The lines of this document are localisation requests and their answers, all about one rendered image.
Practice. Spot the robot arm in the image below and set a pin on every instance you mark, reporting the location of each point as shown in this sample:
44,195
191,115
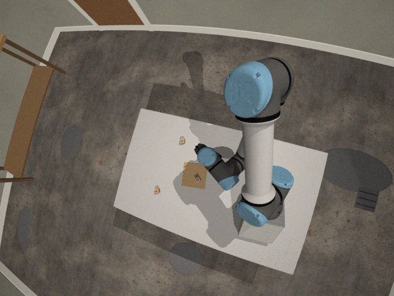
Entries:
254,92

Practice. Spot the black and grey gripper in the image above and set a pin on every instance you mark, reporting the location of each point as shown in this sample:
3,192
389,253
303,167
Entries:
198,147

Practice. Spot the tan flat mat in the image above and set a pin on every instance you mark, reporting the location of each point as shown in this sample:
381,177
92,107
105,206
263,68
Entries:
191,171

